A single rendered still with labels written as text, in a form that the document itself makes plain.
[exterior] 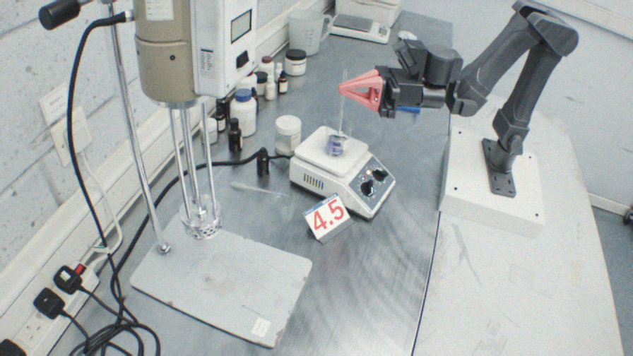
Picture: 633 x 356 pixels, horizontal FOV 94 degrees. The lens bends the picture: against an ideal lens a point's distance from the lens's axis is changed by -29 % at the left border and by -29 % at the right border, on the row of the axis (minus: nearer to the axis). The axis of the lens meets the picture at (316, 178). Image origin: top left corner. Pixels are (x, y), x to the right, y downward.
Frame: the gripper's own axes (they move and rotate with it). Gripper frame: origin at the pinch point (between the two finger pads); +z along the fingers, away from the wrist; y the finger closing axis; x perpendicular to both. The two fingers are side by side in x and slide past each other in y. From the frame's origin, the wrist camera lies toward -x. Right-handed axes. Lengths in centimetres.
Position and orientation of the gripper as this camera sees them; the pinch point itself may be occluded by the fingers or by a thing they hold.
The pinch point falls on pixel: (342, 89)
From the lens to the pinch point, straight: 74.2
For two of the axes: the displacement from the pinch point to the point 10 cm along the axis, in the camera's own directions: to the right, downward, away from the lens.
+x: -0.6, 7.4, 6.7
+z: -9.9, 0.1, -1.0
